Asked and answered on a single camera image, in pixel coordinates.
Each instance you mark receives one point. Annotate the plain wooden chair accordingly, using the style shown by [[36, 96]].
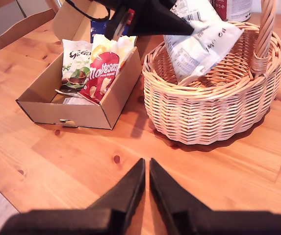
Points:
[[25, 27]]

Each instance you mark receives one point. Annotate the white paper sheet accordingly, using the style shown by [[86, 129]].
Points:
[[79, 101]]

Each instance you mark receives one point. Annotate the white Galaxy egg bag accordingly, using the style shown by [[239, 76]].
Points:
[[75, 61]]

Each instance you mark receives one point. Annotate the red white Maltesers bag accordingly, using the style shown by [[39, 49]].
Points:
[[101, 73]]

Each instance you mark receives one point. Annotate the blue Terry's mini eggs bag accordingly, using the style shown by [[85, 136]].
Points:
[[96, 28]]

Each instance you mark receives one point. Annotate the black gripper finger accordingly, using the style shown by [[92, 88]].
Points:
[[170, 3], [164, 195], [128, 195], [155, 22]]

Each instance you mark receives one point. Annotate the white candy bag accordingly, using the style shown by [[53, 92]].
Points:
[[199, 49]]

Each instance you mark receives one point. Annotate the brown cardboard box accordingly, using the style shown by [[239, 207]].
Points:
[[81, 115]]

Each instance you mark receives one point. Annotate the tin can red label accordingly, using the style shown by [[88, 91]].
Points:
[[238, 9]]

